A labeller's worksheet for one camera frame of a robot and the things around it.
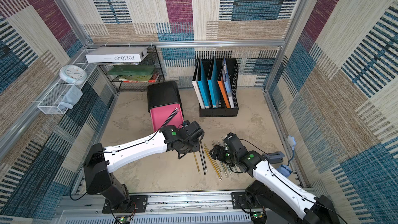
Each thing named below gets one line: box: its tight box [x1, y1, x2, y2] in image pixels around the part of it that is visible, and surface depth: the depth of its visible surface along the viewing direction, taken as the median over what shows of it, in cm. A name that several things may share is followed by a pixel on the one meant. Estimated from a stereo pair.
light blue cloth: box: [59, 84, 84, 110], surface depth 70 cm
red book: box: [119, 72, 159, 83], surface depth 101 cm
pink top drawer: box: [149, 103, 184, 133], surface depth 92 cm
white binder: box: [191, 56, 206, 110], surface depth 90 cm
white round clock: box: [59, 64, 88, 86], surface depth 76 cm
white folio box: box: [85, 46, 149, 63], surface depth 81 cm
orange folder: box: [217, 68, 231, 109], surface depth 91 cm
